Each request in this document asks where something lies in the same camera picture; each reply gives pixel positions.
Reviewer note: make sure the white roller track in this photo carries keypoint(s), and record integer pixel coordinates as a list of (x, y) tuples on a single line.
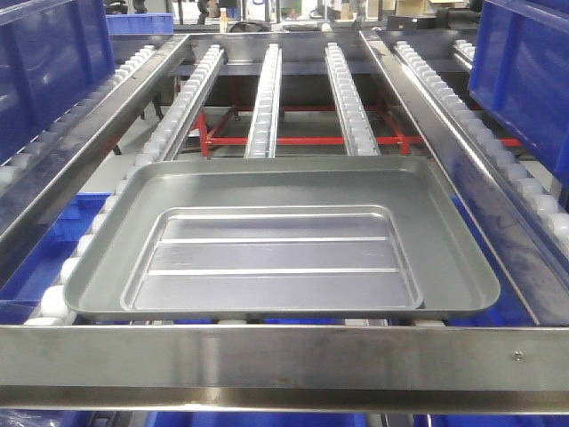
[(262, 136), (357, 133), (163, 144)]

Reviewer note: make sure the left white roller track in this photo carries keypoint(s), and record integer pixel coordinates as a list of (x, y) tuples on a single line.
[(163, 144)]

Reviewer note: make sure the small silver ribbed tray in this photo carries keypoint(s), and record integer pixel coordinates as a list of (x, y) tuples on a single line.
[(272, 261)]

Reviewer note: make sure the red metal cart frame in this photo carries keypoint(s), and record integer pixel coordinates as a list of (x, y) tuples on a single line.
[(303, 126)]

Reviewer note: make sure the large grey metal tray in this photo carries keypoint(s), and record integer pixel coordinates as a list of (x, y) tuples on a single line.
[(445, 260)]

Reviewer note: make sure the blue bin upper right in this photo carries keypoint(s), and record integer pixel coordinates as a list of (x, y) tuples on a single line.
[(520, 75)]

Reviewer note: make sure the blue bin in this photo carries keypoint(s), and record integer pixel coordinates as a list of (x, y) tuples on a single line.
[(520, 75), (53, 54)]

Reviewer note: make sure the right white roller track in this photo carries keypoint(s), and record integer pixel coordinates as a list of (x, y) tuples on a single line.
[(357, 133)]

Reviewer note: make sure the steel roller rack frame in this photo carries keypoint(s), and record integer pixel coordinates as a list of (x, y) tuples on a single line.
[(511, 357)]

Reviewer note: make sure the middle white roller track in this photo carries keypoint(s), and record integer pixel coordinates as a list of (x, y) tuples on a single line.
[(262, 136)]

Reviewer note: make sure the distant blue crate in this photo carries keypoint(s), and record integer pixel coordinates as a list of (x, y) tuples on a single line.
[(140, 24)]

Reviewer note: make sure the blue bin upper left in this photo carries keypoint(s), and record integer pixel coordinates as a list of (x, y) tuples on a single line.
[(53, 54)]

